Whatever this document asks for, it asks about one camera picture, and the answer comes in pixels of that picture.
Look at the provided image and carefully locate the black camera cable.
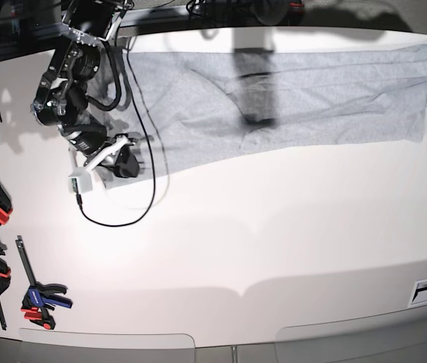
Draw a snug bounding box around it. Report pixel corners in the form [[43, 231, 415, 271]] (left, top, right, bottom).
[[75, 22, 170, 228]]

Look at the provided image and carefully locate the grey T-shirt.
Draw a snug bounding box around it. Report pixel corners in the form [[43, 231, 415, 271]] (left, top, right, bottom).
[[95, 44, 427, 180]]

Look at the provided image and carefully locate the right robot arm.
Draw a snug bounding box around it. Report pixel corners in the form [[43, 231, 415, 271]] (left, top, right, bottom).
[[31, 1, 139, 178]]

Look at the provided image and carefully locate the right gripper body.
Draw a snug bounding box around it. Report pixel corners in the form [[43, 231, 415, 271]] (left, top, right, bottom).
[[69, 134, 138, 170]]

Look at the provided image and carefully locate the blue bar clamp on table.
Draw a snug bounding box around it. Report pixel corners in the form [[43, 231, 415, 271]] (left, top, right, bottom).
[[15, 235, 73, 330]]

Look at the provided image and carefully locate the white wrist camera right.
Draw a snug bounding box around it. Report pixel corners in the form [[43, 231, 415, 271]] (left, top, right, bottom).
[[68, 168, 93, 194]]

